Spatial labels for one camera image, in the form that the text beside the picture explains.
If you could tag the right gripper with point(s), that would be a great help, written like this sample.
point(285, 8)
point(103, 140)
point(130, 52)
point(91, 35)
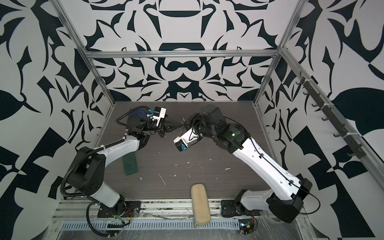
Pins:
point(194, 120)

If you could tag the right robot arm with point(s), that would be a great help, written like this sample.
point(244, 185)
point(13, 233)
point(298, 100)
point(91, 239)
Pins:
point(286, 194)

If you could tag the beige eyeglass case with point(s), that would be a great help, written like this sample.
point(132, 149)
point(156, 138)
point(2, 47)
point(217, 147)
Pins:
point(200, 204)

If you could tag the green plastic card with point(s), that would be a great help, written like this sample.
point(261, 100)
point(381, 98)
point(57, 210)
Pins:
point(130, 164)

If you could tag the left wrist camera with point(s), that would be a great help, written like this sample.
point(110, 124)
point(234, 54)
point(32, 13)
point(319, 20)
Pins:
point(157, 115)

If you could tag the white cable duct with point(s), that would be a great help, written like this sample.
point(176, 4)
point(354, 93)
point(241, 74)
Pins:
point(215, 224)

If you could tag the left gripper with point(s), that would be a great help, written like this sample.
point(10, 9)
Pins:
point(164, 126)

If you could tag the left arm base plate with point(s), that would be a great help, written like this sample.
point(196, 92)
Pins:
point(123, 209)

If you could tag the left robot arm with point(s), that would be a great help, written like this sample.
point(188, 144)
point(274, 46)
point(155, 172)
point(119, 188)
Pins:
point(85, 176)

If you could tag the small circuit board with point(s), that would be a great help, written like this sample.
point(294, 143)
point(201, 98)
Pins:
point(247, 226)

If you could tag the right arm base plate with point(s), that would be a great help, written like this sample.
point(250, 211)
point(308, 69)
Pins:
point(231, 209)

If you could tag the wall hook rail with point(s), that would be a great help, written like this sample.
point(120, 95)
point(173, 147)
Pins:
point(333, 115)

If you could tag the blue booklet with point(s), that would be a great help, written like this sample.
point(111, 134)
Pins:
point(142, 113)

